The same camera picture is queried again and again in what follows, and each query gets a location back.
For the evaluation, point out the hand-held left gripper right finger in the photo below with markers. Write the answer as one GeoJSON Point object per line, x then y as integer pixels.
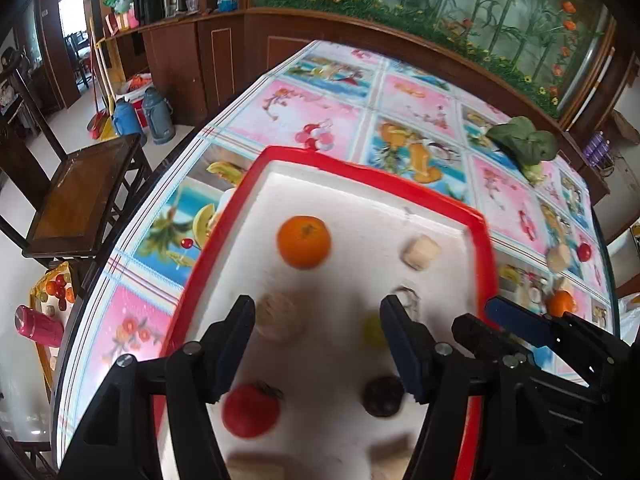
{"type": "Point", "coordinates": [407, 350]}

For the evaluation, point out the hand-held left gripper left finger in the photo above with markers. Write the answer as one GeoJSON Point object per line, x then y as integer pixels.
{"type": "Point", "coordinates": [235, 340]}

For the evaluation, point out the pink box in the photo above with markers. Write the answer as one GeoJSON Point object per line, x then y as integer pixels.
{"type": "Point", "coordinates": [122, 22]}

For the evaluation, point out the glass cup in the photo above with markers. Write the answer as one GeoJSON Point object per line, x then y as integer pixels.
{"type": "Point", "coordinates": [192, 5]}

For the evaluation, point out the white and yellow rolled tube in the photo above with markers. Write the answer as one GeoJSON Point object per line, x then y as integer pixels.
{"type": "Point", "coordinates": [594, 85]}

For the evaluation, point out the beige bread roll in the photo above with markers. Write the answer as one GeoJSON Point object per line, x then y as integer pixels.
{"type": "Point", "coordinates": [558, 257]}

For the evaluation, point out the orange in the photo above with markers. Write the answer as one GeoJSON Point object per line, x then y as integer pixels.
{"type": "Point", "coordinates": [560, 304]}
{"type": "Point", "coordinates": [304, 241]}

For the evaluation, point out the fish tank with flower decor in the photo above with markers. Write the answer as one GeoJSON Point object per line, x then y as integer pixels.
{"type": "Point", "coordinates": [450, 0]}

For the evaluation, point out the green packet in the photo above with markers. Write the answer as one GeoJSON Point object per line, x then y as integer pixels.
{"type": "Point", "coordinates": [118, 0]}

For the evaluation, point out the green grape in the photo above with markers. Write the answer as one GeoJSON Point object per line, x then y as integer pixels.
{"type": "Point", "coordinates": [372, 330]}

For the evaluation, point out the red and white tray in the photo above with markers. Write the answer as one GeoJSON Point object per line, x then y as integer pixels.
{"type": "Point", "coordinates": [340, 200]}

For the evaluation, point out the grey thermos jug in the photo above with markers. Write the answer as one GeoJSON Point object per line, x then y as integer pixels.
{"type": "Point", "coordinates": [158, 116]}

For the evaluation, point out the purple bottle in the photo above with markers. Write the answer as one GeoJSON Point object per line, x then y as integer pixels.
{"type": "Point", "coordinates": [591, 150]}
{"type": "Point", "coordinates": [602, 146]}

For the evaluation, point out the red broom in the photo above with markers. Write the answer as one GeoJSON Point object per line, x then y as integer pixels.
{"type": "Point", "coordinates": [98, 125]}

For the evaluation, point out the cardboard box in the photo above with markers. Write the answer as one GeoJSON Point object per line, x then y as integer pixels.
{"type": "Point", "coordinates": [626, 126]}

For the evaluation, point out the blue thermos jug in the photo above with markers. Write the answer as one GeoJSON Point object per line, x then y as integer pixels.
{"type": "Point", "coordinates": [127, 122]}

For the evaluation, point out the dark purple fruit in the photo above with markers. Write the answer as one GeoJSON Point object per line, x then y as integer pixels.
{"type": "Point", "coordinates": [382, 395]}

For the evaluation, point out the broccoli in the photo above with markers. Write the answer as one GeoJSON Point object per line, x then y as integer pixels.
{"type": "Point", "coordinates": [525, 142]}

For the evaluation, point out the pink bottle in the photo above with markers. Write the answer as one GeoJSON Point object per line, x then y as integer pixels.
{"type": "Point", "coordinates": [37, 325]}

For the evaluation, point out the white plastic bag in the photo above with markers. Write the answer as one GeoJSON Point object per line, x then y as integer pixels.
{"type": "Point", "coordinates": [631, 317]}

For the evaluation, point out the wooden cabinet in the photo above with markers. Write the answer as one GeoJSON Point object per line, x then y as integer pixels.
{"type": "Point", "coordinates": [175, 60]}

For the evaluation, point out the cherry tomato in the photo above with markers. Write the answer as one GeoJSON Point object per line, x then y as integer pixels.
{"type": "Point", "coordinates": [584, 252]}

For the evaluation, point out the dark wooden dining chair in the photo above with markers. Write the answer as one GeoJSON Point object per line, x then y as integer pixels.
{"type": "Point", "coordinates": [77, 55]}

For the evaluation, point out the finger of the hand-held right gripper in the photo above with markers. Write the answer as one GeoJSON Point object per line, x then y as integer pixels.
{"type": "Point", "coordinates": [520, 320]}
{"type": "Point", "coordinates": [475, 332]}

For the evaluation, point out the large red tomato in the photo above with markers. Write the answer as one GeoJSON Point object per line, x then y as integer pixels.
{"type": "Point", "coordinates": [250, 410]}

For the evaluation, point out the yellow fruit print tray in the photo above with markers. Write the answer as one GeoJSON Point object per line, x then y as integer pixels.
{"type": "Point", "coordinates": [52, 285]}

